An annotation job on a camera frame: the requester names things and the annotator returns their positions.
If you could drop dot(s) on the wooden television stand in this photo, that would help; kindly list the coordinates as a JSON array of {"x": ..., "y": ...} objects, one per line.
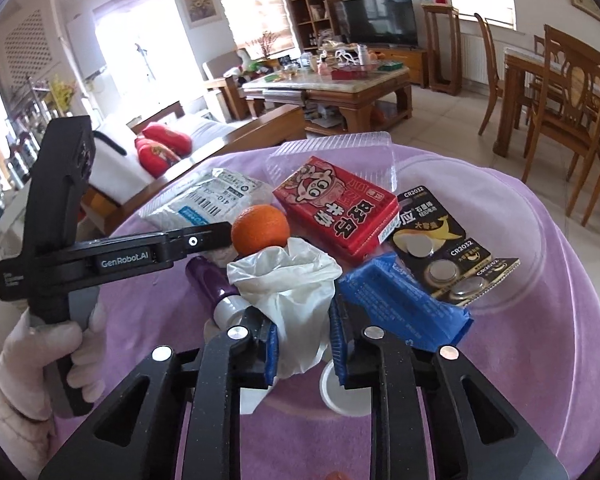
[{"x": 410, "y": 65}]

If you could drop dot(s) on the red box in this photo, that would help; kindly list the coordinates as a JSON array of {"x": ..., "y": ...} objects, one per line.
[{"x": 355, "y": 72}]

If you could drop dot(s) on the purple tablecloth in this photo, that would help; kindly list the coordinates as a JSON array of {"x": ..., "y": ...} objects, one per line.
[{"x": 505, "y": 310}]

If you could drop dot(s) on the red cushion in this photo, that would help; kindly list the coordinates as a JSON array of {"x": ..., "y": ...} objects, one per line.
[
  {"x": 152, "y": 157},
  {"x": 167, "y": 137}
]

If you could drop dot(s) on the white plush toy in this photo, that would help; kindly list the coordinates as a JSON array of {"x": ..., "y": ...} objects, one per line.
[{"x": 245, "y": 62}]

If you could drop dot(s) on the orange mandarin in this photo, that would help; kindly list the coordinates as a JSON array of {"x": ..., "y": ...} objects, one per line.
[{"x": 259, "y": 230}]

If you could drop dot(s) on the wooden dining table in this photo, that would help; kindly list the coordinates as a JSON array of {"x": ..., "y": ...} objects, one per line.
[{"x": 525, "y": 60}]

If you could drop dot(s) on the wooden sofa with white cushion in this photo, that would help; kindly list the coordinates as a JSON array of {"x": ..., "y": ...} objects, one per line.
[{"x": 205, "y": 130}]

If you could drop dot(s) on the black button battery card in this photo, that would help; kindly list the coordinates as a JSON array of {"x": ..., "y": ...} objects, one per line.
[{"x": 430, "y": 225}]

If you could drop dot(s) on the white round cap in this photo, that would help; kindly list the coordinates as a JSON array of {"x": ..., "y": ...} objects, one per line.
[{"x": 350, "y": 401}]

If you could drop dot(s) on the wooden armchair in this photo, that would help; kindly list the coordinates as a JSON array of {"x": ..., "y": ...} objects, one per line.
[{"x": 220, "y": 85}]

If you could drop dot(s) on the white wall radiator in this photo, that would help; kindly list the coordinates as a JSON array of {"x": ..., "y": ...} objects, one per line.
[{"x": 480, "y": 57}]

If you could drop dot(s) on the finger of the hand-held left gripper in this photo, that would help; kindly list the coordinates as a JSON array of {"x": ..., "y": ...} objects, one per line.
[{"x": 200, "y": 241}]

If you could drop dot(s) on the framed sunflower painting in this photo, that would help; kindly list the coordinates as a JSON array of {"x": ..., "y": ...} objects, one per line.
[{"x": 200, "y": 5}]

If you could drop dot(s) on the window blind beside bookshelf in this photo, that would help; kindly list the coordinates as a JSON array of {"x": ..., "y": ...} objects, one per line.
[{"x": 252, "y": 5}]

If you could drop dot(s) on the tall wooden plant stand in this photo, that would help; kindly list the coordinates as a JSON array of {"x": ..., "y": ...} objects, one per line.
[{"x": 442, "y": 7}]

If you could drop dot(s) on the purple tube with white cap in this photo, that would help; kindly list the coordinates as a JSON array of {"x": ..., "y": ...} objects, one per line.
[{"x": 207, "y": 280}]

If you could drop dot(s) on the white packet with barcode label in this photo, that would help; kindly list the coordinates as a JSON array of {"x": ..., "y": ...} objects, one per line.
[{"x": 200, "y": 200}]

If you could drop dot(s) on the metal rack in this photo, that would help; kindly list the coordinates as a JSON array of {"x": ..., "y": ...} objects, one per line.
[{"x": 17, "y": 155}]

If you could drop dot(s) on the white bottle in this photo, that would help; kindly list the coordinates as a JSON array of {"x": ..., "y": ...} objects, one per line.
[{"x": 362, "y": 54}]

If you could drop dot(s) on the white plastic glove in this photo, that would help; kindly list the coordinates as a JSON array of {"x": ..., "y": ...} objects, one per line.
[{"x": 285, "y": 285}]

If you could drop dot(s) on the dried flower branches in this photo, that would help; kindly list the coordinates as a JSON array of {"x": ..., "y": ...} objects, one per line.
[{"x": 266, "y": 45}]

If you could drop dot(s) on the blue plastic packet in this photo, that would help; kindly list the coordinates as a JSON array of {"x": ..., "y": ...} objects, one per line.
[{"x": 395, "y": 300}]

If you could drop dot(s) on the green box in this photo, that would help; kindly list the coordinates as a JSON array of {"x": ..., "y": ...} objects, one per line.
[{"x": 392, "y": 66}]

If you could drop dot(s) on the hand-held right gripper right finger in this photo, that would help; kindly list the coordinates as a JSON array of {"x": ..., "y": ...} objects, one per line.
[{"x": 338, "y": 342}]

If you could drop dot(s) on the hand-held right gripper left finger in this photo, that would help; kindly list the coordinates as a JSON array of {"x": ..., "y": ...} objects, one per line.
[{"x": 271, "y": 355}]

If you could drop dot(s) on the red cartoon print carton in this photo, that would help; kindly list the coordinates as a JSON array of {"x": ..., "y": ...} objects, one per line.
[{"x": 330, "y": 205}]

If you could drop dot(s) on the clear plastic tray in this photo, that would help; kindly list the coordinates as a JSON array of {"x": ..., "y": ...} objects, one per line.
[{"x": 330, "y": 144}]

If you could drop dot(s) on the person's left hand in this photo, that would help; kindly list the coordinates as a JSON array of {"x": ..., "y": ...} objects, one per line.
[{"x": 30, "y": 345}]

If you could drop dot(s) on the black television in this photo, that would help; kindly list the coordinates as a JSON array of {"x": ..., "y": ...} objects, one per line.
[{"x": 375, "y": 20}]

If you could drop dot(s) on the wooden coffee table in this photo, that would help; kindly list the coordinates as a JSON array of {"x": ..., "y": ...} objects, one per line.
[{"x": 330, "y": 92}]

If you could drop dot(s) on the white curly ornament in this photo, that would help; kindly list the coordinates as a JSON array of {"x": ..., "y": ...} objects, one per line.
[{"x": 347, "y": 55}]

